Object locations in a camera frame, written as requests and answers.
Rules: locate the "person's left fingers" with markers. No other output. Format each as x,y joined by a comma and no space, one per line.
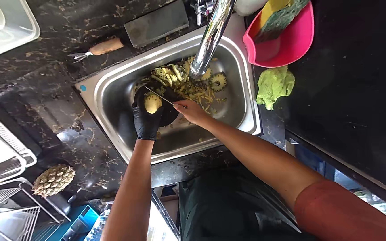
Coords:
138,96

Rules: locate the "peeled yellow pineapple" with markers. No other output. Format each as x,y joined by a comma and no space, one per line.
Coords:
152,103

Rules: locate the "person's right thumb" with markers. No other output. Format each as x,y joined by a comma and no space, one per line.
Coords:
179,107

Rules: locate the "chrome faucet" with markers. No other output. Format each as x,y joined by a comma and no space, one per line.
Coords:
211,38

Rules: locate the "person's right index finger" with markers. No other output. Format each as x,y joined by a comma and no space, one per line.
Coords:
182,102

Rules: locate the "person's left hand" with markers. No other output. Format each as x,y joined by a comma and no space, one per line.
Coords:
146,125

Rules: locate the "whole unpeeled pineapple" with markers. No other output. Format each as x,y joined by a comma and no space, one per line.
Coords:
54,180

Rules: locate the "grey rectangular sharpening stone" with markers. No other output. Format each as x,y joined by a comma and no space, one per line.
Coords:
156,23

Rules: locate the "white rounded container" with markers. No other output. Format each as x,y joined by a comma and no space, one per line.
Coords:
246,6

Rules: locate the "black bowl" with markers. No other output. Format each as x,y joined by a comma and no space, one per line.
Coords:
169,116

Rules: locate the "blue plastic basket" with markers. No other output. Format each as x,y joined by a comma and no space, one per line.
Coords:
82,222

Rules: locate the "person's right forearm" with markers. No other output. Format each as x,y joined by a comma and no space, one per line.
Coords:
258,150

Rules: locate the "yellow sponge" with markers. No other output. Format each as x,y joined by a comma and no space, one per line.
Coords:
271,10

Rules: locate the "knife with thin blade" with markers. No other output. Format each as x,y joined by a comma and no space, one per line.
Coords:
159,96

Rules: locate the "pile of pineapple peels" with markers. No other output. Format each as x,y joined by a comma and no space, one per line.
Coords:
171,75

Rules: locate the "person's body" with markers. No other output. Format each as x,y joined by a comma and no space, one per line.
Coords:
226,207

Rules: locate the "person's left forearm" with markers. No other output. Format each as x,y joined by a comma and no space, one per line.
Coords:
133,194

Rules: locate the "white plastic dish rack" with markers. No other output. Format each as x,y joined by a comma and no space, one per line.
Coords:
20,155

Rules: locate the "pink plastic container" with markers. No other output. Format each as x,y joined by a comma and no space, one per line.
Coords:
293,50

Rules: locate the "person's right hand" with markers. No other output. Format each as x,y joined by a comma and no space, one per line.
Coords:
196,113

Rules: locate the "black table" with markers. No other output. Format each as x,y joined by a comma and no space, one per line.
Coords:
353,83

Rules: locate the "clear plastic container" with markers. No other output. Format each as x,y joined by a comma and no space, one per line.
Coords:
15,26

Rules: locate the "lime green cloth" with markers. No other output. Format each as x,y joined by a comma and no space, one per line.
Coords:
273,85

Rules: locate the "blue white patterned bag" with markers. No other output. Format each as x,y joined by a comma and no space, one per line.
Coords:
100,225

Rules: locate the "stainless steel sink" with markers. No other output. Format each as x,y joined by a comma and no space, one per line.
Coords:
193,144

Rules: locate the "green scouring pad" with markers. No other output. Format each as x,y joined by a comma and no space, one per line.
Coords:
281,19

